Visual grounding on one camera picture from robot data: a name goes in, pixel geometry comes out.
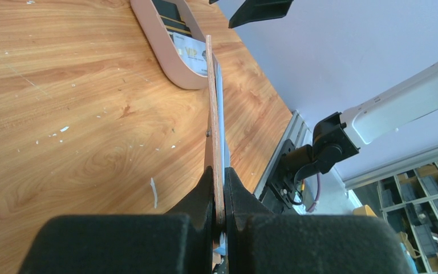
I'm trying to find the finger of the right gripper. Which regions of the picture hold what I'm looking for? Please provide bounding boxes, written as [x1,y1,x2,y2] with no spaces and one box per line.
[228,0,293,29]

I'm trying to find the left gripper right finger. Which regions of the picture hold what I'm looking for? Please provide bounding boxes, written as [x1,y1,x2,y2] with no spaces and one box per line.
[225,168,411,273]

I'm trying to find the black striped card in tray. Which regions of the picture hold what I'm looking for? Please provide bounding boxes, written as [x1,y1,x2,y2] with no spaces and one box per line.
[152,0,192,37]

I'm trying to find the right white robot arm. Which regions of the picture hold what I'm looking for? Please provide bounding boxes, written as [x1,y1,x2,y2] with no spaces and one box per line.
[236,1,438,180]

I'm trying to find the yellow scoop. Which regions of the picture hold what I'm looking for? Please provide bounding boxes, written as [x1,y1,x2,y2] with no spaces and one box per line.
[352,205,377,217]

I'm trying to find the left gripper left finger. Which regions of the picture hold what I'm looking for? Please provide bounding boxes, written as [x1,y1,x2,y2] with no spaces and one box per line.
[19,167,214,273]

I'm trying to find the metal parts shelf rack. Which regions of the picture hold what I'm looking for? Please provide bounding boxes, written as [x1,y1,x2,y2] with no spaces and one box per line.
[345,147,438,273]

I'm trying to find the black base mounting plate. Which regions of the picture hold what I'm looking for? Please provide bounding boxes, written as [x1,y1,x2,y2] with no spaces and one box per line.
[259,139,311,215]

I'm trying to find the silver VIP credit card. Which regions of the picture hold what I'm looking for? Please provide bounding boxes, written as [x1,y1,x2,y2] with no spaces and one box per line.
[169,32,207,76]

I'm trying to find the pink oval card tray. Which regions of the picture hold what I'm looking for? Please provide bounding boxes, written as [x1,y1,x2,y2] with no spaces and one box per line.
[130,1,208,90]

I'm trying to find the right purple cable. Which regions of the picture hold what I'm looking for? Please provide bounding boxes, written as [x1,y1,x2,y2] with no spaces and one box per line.
[304,172,322,213]

